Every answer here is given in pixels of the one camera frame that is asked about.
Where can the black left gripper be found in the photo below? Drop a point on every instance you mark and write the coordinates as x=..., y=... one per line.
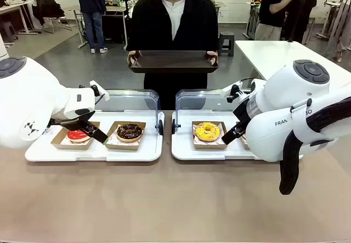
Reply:
x=71, y=122

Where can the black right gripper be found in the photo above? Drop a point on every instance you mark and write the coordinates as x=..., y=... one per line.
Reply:
x=242, y=112

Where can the yellow sprinkled donut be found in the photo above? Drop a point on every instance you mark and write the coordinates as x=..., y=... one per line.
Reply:
x=201, y=133

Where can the brown cardboard donut box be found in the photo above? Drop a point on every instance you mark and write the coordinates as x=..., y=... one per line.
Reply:
x=198, y=145
x=244, y=142
x=137, y=144
x=59, y=143

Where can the dark brown serving tray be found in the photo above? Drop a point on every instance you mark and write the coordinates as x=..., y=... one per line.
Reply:
x=172, y=60

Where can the person's right forearm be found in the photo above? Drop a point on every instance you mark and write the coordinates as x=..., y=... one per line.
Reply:
x=134, y=44

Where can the person's left forearm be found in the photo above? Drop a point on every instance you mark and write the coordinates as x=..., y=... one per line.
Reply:
x=212, y=44

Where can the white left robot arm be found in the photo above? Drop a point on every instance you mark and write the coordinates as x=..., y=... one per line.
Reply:
x=24, y=100

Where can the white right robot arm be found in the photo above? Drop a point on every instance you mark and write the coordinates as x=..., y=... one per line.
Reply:
x=282, y=133

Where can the red glazed donut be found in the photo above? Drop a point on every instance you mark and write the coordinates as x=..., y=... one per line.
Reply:
x=75, y=136

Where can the plain chocolate donut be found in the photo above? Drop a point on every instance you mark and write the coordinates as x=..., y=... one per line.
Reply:
x=124, y=133

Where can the person in black cardigan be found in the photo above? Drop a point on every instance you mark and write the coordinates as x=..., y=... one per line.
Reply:
x=153, y=21

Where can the person's left hand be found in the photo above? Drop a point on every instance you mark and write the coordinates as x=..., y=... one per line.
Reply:
x=212, y=57

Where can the person's right hand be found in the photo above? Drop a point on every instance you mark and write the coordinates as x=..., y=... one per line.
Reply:
x=133, y=57

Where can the white display tray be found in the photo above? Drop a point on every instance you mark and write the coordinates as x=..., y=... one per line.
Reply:
x=186, y=152
x=90, y=155

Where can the clear hinged display lid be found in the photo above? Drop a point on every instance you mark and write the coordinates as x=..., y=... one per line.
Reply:
x=129, y=100
x=192, y=100

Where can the white table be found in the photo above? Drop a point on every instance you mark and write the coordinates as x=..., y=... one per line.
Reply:
x=274, y=56

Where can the black plastic stool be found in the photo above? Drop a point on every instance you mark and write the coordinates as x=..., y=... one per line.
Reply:
x=227, y=44

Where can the bystander in blue jeans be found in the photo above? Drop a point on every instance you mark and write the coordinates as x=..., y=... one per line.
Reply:
x=91, y=12

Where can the bystander in beige trousers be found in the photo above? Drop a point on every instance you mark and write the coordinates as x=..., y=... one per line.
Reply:
x=270, y=12

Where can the chair with black jacket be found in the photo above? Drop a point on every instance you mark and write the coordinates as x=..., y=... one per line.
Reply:
x=48, y=11

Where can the grey stool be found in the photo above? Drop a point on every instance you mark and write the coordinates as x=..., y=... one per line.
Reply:
x=8, y=31

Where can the bystander in black outfit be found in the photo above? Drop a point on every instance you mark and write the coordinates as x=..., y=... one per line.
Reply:
x=301, y=15

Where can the white desk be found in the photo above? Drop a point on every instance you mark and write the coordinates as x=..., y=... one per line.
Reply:
x=16, y=7

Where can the bystander in light robe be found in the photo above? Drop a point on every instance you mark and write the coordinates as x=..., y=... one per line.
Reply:
x=342, y=21

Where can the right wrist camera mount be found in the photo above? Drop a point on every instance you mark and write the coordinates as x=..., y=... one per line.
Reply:
x=235, y=93

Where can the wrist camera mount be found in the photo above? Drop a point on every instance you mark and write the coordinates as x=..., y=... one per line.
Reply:
x=235, y=93
x=98, y=90

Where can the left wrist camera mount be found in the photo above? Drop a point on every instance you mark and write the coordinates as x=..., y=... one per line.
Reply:
x=98, y=90

